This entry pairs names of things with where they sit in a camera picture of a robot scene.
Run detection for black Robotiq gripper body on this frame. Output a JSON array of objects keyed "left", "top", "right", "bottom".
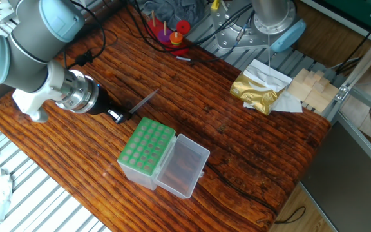
[{"left": 88, "top": 84, "right": 119, "bottom": 116}]

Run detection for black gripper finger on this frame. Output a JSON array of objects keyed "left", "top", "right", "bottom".
[{"left": 107, "top": 108, "right": 133, "bottom": 125}]

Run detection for clear large pipette tip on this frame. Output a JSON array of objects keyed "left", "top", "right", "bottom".
[{"left": 128, "top": 88, "right": 160, "bottom": 115}]

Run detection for clear tip box green rack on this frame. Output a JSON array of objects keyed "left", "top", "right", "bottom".
[{"left": 117, "top": 116, "right": 211, "bottom": 199}]

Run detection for purple toy disc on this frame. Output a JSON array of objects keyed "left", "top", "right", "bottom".
[{"left": 157, "top": 29, "right": 173, "bottom": 43}]

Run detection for orange green stacked rings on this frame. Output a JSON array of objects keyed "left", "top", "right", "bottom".
[{"left": 169, "top": 31, "right": 184, "bottom": 46}]

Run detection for red toy disc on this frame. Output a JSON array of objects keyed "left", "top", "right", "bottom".
[{"left": 176, "top": 19, "right": 191, "bottom": 35}]

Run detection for grey cloth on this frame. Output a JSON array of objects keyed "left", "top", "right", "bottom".
[{"left": 137, "top": 0, "right": 205, "bottom": 26}]

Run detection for gold foil bag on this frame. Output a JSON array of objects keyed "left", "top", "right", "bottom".
[{"left": 230, "top": 59, "right": 292, "bottom": 116}]

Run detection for white paper under bag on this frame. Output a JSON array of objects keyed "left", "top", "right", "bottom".
[{"left": 243, "top": 92, "right": 303, "bottom": 113}]

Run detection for wooden block puzzle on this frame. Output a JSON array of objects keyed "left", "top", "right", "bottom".
[{"left": 287, "top": 68, "right": 339, "bottom": 113}]

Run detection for black cable bundle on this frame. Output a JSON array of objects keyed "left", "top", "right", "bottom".
[{"left": 61, "top": 0, "right": 267, "bottom": 70}]

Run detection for black cord loop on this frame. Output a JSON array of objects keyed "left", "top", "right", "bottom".
[{"left": 274, "top": 206, "right": 307, "bottom": 225}]

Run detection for aluminium frame structure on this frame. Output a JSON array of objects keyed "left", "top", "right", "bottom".
[{"left": 301, "top": 19, "right": 371, "bottom": 232}]

